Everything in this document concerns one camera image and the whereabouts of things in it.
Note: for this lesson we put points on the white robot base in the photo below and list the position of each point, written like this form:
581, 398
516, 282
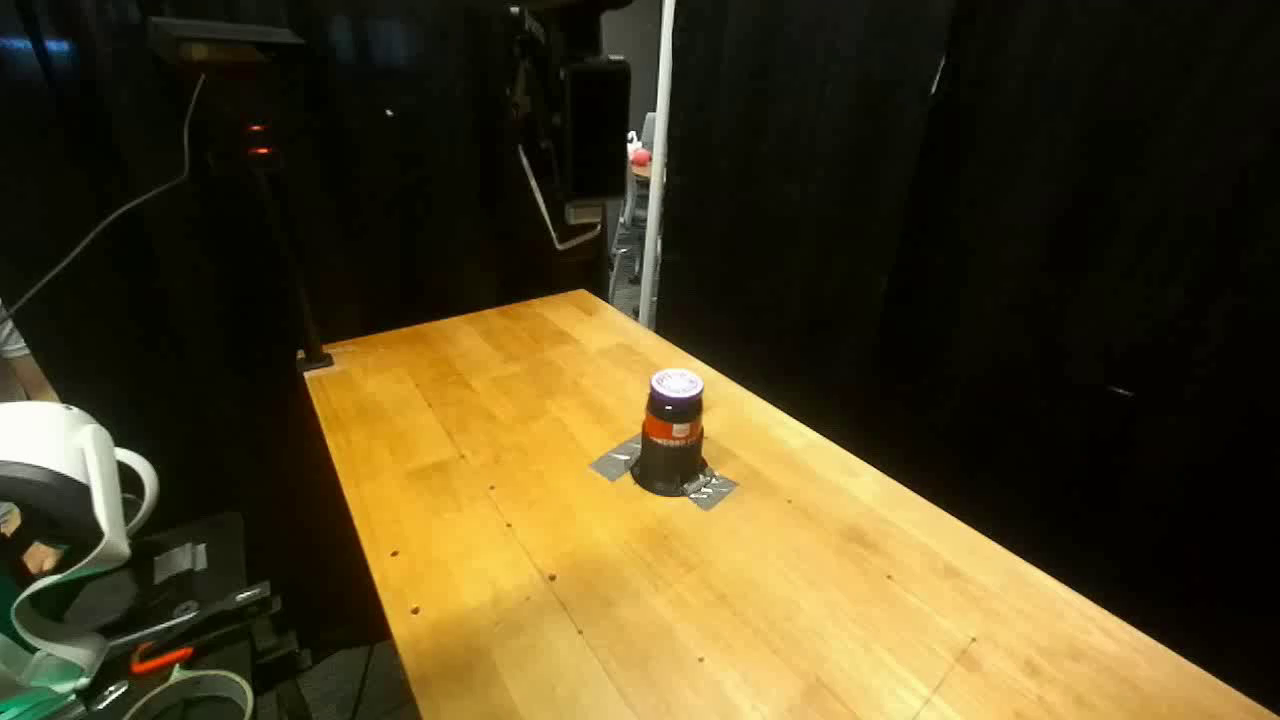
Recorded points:
72, 486

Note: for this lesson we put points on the dark upside-down cup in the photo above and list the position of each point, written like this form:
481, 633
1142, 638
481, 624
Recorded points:
670, 435

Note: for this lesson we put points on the black monitor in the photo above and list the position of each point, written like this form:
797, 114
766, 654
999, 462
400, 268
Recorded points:
598, 131

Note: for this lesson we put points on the white vertical pole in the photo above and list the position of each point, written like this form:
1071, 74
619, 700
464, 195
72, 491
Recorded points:
657, 173

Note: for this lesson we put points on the black curtain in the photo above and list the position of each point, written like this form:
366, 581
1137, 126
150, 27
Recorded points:
1021, 257

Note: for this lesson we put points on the black camera tripod stand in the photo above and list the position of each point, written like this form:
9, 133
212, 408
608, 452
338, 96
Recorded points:
216, 47

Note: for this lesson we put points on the orange handled tool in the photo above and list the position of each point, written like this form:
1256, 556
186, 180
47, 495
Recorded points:
150, 660

